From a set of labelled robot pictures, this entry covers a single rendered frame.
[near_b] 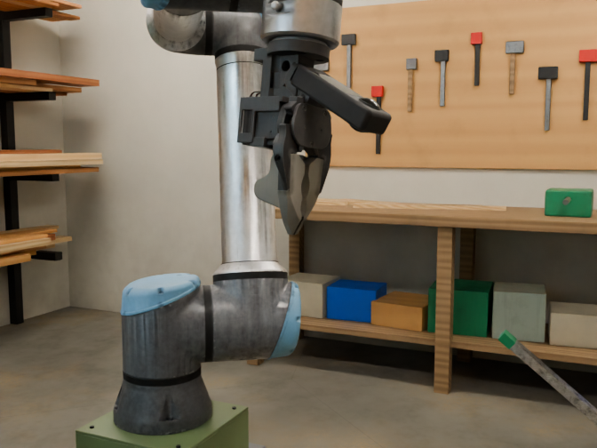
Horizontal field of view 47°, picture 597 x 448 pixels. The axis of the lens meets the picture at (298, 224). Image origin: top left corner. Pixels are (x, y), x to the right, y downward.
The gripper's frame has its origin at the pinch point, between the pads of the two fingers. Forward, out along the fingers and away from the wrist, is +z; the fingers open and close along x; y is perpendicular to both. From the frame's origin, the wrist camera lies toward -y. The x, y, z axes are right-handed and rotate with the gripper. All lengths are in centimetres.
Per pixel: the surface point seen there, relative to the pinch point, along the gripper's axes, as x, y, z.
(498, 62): -285, 91, -84
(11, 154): -152, 320, -16
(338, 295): -243, 150, 45
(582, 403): -178, 9, 56
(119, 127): -238, 335, -43
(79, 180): -234, 371, -5
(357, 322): -246, 139, 57
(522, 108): -290, 78, -61
